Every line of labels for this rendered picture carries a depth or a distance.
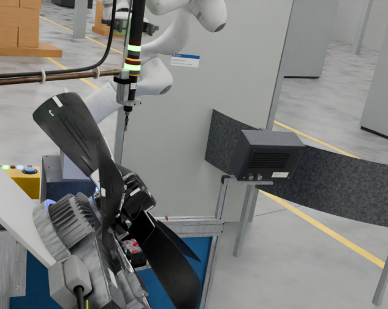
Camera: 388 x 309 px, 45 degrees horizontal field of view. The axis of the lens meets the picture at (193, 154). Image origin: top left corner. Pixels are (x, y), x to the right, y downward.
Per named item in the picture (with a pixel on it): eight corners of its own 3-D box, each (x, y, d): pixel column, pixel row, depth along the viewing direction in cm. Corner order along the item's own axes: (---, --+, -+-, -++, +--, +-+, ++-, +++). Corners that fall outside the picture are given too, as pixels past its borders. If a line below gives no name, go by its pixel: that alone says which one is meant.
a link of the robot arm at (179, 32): (140, 88, 205) (119, 59, 207) (158, 83, 214) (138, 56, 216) (209, 6, 173) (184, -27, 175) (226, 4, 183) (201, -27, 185)
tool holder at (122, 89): (124, 108, 128) (127, 72, 125) (105, 102, 132) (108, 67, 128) (146, 104, 135) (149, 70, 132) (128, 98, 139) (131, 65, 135)
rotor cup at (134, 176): (105, 217, 124) (145, 189, 125) (88, 183, 134) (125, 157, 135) (130, 241, 135) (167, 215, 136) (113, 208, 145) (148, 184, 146)
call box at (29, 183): (-9, 203, 164) (-9, 176, 161) (-8, 191, 173) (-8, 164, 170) (39, 203, 170) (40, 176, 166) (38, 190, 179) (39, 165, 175)
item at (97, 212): (98, 222, 125) (104, 218, 125) (83, 189, 134) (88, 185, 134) (123, 245, 135) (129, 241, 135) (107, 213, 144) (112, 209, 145)
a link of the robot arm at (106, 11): (130, -2, 142) (140, 28, 146) (122, -6, 153) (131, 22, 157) (104, 7, 140) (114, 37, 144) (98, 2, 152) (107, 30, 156)
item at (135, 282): (140, 301, 115) (133, 294, 112) (132, 282, 119) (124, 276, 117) (149, 294, 115) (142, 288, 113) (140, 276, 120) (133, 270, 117)
